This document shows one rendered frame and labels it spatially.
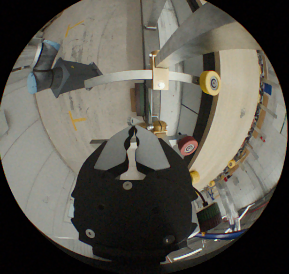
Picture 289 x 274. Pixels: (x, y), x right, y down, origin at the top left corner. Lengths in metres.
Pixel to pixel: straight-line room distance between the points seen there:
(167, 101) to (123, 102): 0.74
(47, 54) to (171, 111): 0.85
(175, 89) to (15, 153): 2.89
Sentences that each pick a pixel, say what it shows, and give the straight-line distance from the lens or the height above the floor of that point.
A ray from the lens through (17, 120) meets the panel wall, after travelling 2.63.
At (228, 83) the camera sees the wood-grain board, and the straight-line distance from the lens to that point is 0.39.
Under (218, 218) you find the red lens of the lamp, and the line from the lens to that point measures 0.20.
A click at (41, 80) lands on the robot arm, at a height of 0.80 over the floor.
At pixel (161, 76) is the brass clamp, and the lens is 0.27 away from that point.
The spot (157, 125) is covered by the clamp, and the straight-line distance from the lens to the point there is 0.28.
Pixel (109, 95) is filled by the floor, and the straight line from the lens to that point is 1.18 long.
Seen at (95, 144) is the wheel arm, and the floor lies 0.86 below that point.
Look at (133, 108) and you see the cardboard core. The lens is 1.08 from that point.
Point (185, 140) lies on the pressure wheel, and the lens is 0.33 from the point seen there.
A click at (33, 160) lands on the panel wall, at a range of 2.74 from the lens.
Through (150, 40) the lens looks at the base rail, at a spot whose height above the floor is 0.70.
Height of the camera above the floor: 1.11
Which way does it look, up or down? 58 degrees down
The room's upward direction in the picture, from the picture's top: 174 degrees clockwise
